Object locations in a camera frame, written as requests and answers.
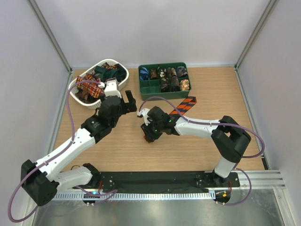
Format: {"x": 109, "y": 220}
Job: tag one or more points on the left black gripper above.
{"x": 130, "y": 106}

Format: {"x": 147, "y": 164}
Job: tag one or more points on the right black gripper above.
{"x": 149, "y": 135}

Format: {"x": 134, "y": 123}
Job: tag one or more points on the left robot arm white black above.
{"x": 43, "y": 179}

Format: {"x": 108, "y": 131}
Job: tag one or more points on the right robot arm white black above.
{"x": 230, "y": 139}

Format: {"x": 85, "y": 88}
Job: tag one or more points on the dark green tie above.
{"x": 106, "y": 72}

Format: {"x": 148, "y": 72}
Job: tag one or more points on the dark floral rolled tie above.
{"x": 163, "y": 80}

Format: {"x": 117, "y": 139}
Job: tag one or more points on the brown camouflage rolled tie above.
{"x": 153, "y": 74}

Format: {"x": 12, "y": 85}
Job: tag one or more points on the red yellow patterned tie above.
{"x": 87, "y": 85}

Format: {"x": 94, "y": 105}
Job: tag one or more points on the green divided organizer tray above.
{"x": 151, "y": 88}

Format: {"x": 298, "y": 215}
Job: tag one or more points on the white plastic basket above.
{"x": 73, "y": 84}

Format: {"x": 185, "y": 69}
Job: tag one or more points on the beige red rolled tie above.
{"x": 184, "y": 85}

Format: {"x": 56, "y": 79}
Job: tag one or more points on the blue grey rolled tie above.
{"x": 181, "y": 71}

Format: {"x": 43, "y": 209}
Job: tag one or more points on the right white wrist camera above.
{"x": 144, "y": 114}

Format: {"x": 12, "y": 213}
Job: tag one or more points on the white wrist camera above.
{"x": 144, "y": 114}
{"x": 112, "y": 88}

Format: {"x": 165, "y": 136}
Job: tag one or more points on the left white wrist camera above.
{"x": 112, "y": 88}

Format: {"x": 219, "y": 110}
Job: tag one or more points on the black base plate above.
{"x": 174, "y": 182}

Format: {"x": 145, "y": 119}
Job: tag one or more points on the slotted grey cable duct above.
{"x": 81, "y": 196}

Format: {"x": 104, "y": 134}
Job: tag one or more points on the left aluminium frame post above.
{"x": 62, "y": 97}

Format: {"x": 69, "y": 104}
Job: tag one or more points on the aluminium frame post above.
{"x": 62, "y": 97}
{"x": 254, "y": 75}

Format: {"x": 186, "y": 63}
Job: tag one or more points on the right aluminium frame post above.
{"x": 254, "y": 75}

